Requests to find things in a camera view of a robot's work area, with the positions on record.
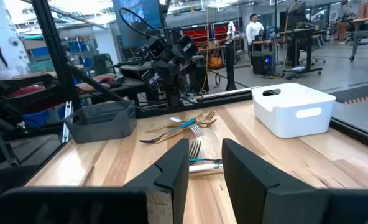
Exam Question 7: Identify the white plastic bin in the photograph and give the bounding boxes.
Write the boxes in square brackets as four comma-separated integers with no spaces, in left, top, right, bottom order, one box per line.
[251,82,337,139]

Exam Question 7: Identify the wooden table grey legs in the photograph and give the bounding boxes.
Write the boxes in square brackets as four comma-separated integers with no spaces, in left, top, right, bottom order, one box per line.
[348,14,368,62]

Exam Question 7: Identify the white-handled silver fork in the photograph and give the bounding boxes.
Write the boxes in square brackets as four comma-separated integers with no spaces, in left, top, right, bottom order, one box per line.
[168,116,205,138]
[188,162,224,174]

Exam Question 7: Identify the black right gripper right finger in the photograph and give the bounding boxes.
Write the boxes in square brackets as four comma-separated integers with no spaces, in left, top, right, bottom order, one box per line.
[221,138,368,224]

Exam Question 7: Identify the silver aluminium rail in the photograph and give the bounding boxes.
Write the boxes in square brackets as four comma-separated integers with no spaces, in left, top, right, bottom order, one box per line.
[198,85,262,102]

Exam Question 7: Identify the black computer tower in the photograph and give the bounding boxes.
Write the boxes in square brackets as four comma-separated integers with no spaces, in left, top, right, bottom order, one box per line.
[251,50,277,76]

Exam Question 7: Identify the black floor post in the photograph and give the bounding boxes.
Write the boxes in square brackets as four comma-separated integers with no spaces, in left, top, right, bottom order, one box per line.
[223,39,238,92]

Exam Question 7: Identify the black aluminium rig frame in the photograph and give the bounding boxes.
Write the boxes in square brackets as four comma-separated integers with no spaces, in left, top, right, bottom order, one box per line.
[0,0,368,200]

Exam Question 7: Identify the orange bucket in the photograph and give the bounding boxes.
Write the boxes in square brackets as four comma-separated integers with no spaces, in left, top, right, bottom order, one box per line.
[208,49,224,70]

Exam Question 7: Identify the red storage shelf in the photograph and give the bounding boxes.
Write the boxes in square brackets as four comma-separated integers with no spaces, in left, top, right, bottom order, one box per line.
[181,24,229,44]

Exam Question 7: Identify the black standing desk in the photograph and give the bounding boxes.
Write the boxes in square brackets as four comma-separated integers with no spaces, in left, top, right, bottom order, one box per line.
[277,1,325,80]

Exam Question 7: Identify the blue wall screen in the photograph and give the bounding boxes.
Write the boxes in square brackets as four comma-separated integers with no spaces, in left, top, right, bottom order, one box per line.
[111,0,165,48]

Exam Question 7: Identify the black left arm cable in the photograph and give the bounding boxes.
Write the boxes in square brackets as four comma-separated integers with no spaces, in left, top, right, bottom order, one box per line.
[118,7,183,43]

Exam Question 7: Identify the person's forearm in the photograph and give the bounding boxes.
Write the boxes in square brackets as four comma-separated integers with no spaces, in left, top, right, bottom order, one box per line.
[75,73,122,94]

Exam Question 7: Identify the dark grey plastic bin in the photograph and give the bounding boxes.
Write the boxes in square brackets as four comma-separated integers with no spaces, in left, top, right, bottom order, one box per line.
[63,99,138,144]

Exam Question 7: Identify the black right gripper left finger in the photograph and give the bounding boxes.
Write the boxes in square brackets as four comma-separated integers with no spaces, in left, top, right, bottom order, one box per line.
[0,138,190,224]

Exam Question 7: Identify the teal-handled black fork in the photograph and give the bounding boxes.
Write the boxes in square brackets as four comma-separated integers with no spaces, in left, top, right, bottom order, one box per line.
[139,117,197,145]
[188,139,224,165]

